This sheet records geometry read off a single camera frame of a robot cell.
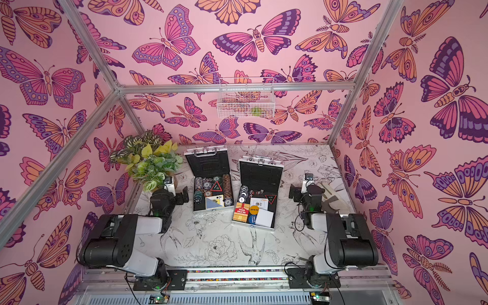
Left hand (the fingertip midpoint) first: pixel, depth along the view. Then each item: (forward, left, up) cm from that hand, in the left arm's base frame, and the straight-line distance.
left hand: (178, 185), depth 95 cm
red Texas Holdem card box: (-13, -31, -3) cm, 34 cm away
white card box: (-15, -42, -5) cm, 45 cm away
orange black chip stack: (-6, -25, -4) cm, 26 cm away
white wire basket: (+35, -34, +27) cm, 56 cm away
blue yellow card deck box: (-7, -18, -3) cm, 20 cm away
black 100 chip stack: (0, -9, -3) cm, 10 cm away
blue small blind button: (-15, -37, -4) cm, 40 cm away
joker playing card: (-8, -42, -4) cm, 43 cm away
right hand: (0, -62, +1) cm, 62 cm away
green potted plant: (0, +7, +20) cm, 21 cm away
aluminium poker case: (+9, -15, +7) cm, 19 cm away
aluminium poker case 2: (-1, -39, -5) cm, 40 cm away
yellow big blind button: (-11, -38, -4) cm, 39 cm away
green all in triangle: (+2, -18, -5) cm, 19 cm away
